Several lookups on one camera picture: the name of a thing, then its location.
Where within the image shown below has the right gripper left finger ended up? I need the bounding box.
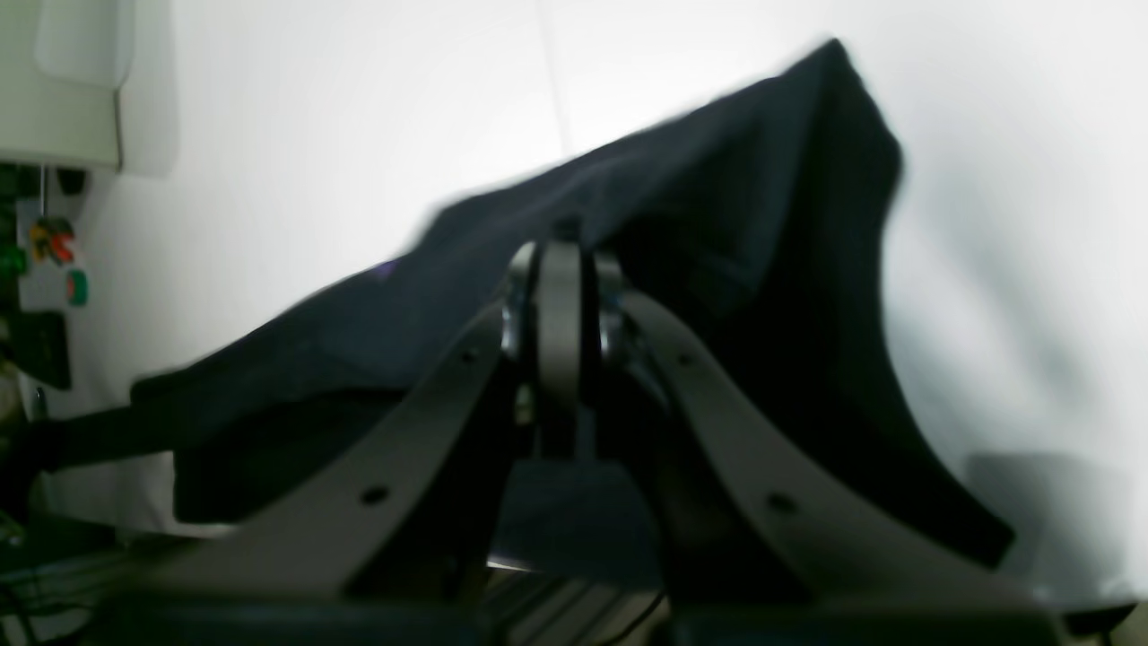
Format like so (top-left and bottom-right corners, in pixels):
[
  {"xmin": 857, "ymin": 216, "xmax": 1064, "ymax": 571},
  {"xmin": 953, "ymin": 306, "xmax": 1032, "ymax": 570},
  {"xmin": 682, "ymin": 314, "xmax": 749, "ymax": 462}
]
[{"xmin": 135, "ymin": 242, "xmax": 585, "ymax": 602}]

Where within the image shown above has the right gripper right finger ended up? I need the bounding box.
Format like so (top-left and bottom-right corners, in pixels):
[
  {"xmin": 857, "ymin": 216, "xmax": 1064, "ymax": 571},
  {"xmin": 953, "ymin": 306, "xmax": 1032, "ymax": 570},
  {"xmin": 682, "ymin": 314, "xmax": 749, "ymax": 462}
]
[{"xmin": 592, "ymin": 254, "xmax": 1038, "ymax": 607}]

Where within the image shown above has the black T-shirt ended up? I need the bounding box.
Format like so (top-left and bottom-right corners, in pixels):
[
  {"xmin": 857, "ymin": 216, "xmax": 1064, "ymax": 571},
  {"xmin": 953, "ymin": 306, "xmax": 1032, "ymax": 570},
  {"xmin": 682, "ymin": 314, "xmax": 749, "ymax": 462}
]
[{"xmin": 0, "ymin": 38, "xmax": 1016, "ymax": 593}]

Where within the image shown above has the white bin left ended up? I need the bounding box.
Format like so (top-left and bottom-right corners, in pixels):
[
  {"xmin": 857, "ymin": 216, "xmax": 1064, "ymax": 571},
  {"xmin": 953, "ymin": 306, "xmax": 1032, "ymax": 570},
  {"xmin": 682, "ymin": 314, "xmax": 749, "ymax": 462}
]
[{"xmin": 1, "ymin": 1, "xmax": 180, "ymax": 179}]

